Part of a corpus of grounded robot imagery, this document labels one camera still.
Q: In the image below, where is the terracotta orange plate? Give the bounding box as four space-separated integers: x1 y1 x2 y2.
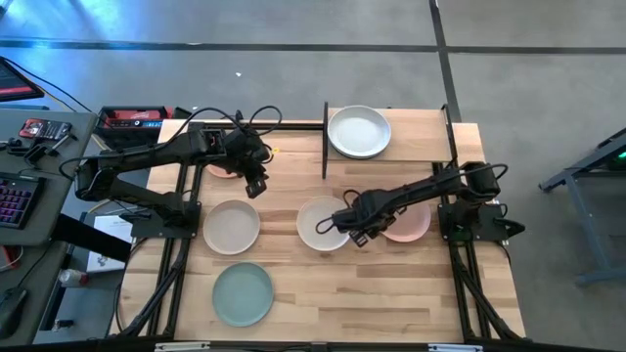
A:
205 163 244 180

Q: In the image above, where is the silver metal bracket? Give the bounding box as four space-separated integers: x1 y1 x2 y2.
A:
428 344 484 352
155 341 211 352

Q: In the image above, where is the small black gadget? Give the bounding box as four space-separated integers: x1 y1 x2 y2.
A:
0 137 24 156

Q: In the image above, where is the black monitor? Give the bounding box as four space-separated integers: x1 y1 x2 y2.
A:
0 55 46 104

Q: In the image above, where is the black desk clamp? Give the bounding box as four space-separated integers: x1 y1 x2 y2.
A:
22 132 79 165

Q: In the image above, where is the pale grey plate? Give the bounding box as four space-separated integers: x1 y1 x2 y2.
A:
327 104 393 160

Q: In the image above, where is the teal plate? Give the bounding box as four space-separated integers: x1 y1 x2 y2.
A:
210 261 276 329

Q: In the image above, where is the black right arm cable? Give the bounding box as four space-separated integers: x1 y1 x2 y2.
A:
315 162 510 236

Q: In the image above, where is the grey side desk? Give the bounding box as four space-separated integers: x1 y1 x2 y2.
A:
0 108 99 347

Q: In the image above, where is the blue-grey metal stand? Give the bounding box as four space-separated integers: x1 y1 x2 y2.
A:
537 127 626 287

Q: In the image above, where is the white paper booklet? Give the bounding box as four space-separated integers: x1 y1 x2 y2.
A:
86 214 133 274

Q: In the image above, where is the black crossbeam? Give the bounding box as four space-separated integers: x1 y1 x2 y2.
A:
0 336 626 352

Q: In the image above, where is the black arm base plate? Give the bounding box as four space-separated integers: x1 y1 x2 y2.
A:
437 202 510 242
119 202 201 240

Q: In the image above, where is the white plate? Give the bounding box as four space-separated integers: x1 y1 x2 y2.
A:
295 195 351 252

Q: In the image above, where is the red and black handheld device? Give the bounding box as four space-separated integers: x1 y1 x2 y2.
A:
18 117 73 142

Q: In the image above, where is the clear bottle with red cap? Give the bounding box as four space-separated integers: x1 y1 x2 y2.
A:
58 268 91 288

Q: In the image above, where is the beige plate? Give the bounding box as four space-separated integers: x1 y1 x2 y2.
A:
201 198 262 256

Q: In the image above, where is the wooden shelf with black sides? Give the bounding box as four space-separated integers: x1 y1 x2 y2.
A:
321 101 454 180

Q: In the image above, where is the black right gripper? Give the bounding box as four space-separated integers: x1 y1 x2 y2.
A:
332 190 398 248

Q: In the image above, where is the black slanted beam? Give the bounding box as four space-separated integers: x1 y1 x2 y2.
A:
51 213 133 263

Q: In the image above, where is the pink plate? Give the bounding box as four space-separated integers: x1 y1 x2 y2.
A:
380 202 432 243

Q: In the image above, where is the red and black toolbox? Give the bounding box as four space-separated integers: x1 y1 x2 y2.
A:
94 105 175 151

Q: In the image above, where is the black backlit keyboard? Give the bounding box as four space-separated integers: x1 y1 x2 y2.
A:
0 171 48 230

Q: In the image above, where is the black aluminium table frame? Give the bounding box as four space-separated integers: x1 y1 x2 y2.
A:
108 112 527 343

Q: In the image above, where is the black device with green light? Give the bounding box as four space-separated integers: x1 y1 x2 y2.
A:
605 127 626 172

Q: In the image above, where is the black computer mouse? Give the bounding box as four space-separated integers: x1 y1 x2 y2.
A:
0 286 28 341

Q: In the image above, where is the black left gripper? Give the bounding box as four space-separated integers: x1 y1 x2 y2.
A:
224 125 273 200

